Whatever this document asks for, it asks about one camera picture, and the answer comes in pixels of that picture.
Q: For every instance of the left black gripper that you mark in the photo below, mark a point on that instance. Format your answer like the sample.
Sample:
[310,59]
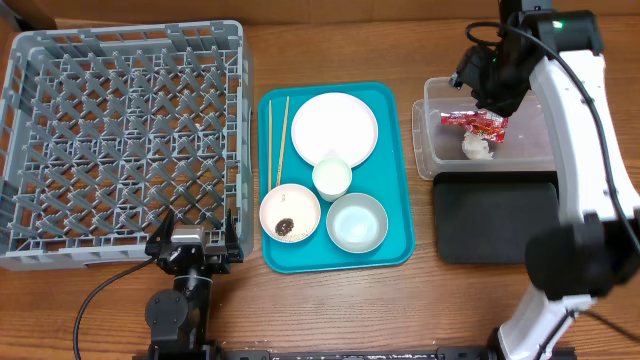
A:
[220,265]

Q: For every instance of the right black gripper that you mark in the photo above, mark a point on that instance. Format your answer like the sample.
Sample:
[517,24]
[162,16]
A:
[493,103]

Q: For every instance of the red snack wrapper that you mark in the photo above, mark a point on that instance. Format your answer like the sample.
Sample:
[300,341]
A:
[482,123]

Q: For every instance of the white tissue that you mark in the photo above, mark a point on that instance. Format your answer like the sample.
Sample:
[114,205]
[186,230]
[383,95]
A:
[476,148]

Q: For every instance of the pink small bowl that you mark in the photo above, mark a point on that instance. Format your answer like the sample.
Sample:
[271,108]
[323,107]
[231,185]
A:
[290,201]

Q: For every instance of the white paper cup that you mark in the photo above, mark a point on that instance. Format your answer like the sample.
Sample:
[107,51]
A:
[332,178]

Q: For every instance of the grey ceramic bowl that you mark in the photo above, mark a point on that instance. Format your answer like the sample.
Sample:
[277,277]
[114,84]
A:
[357,223]

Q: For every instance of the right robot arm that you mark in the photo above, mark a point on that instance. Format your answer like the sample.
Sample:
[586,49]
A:
[595,247]

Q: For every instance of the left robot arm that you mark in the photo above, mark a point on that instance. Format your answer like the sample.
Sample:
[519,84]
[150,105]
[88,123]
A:
[178,316]

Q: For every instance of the clear plastic waste bin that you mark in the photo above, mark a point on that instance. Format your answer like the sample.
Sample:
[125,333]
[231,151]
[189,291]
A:
[438,148]

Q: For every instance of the dark food scraps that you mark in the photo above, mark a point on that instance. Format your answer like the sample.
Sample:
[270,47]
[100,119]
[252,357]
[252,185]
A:
[284,227]

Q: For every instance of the black rectangular tray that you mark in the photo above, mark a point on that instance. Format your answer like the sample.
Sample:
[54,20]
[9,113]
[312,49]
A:
[487,218]

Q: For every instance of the teal plastic serving tray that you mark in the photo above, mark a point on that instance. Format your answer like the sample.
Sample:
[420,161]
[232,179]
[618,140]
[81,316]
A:
[382,175]

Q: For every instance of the grey plastic dish rack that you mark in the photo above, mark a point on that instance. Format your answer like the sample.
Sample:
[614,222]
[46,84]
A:
[105,130]

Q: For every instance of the right wooden chopstick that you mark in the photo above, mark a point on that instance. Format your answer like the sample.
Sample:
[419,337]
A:
[283,142]

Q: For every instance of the large white round plate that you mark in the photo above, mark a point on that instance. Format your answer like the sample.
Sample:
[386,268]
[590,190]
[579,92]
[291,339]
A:
[334,125]

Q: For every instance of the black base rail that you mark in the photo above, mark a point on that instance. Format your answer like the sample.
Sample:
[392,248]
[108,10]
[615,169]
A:
[350,356]

